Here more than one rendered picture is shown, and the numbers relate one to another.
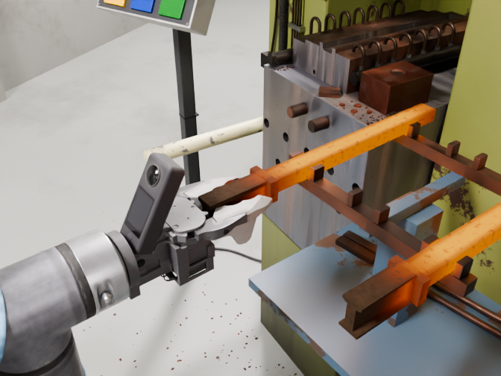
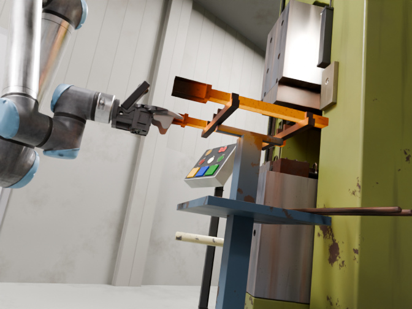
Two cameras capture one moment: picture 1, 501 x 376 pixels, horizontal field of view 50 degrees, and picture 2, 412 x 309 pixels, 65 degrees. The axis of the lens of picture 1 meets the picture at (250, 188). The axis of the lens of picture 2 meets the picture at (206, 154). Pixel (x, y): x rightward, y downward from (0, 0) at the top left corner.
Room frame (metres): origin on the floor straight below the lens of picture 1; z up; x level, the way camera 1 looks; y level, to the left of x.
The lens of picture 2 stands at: (-0.27, -0.50, 0.65)
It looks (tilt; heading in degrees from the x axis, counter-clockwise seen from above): 14 degrees up; 24
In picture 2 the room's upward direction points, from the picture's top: 9 degrees clockwise
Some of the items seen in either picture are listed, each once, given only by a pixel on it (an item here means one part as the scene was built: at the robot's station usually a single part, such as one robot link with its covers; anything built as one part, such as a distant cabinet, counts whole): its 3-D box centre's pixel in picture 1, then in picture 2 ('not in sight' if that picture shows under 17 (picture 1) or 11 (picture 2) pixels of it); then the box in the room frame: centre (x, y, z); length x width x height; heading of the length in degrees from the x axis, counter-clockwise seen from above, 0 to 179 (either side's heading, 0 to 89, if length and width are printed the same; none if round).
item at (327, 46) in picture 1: (398, 31); not in sight; (1.23, -0.34, 0.99); 0.42 x 0.05 x 0.01; 122
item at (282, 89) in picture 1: (391, 147); (308, 239); (1.21, -0.37, 0.69); 0.56 x 0.38 x 0.45; 122
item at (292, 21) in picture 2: not in sight; (317, 57); (1.22, -0.35, 1.56); 0.42 x 0.39 x 0.40; 122
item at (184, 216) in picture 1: (161, 245); (132, 116); (0.50, 0.11, 0.97); 0.12 x 0.08 x 0.09; 128
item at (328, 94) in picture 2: not in sight; (328, 86); (0.94, -0.43, 1.27); 0.09 x 0.02 x 0.17; 32
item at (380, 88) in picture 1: (395, 86); (290, 170); (1.02, -0.30, 0.95); 0.12 x 0.09 x 0.07; 122
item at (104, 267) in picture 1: (99, 271); (106, 108); (0.45, 0.17, 0.98); 0.10 x 0.05 x 0.09; 38
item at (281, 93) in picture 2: not in sight; (310, 107); (1.25, -0.33, 1.32); 0.42 x 0.20 x 0.10; 122
